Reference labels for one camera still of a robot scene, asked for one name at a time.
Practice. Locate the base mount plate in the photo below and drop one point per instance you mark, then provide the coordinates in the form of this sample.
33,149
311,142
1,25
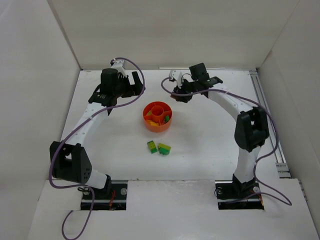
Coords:
229,199
115,200

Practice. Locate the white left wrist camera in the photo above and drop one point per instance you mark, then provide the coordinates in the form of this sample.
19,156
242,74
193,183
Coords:
119,65

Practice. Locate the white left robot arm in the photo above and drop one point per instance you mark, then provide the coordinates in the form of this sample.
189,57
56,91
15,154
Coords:
69,160

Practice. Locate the lime sloped lego brick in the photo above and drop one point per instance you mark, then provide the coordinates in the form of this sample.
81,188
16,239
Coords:
164,146

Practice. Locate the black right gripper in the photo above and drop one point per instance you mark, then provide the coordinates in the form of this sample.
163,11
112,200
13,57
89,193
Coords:
182,90

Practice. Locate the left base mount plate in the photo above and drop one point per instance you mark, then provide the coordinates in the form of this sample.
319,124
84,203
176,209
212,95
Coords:
115,200

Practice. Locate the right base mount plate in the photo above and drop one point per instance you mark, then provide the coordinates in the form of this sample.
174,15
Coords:
229,199

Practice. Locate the yellow square lego brick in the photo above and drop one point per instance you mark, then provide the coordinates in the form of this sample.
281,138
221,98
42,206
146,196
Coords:
152,123

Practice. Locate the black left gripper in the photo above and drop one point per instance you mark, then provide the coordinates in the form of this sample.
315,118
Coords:
133,85

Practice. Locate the dark green lego plate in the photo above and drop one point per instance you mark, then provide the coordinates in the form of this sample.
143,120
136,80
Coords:
150,143

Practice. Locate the orange round divided container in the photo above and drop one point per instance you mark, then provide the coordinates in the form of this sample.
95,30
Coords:
159,110

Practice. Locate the green curved lego brick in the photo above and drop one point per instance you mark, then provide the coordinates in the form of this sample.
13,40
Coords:
164,151

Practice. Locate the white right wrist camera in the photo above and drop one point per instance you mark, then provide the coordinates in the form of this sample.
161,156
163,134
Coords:
176,76

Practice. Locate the lime square lego brick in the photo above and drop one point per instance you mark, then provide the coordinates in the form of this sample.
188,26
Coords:
153,149

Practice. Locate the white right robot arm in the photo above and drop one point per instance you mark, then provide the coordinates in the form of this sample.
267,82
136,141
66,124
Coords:
251,126

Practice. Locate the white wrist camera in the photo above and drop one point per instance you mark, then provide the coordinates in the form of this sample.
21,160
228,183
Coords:
176,76
119,65

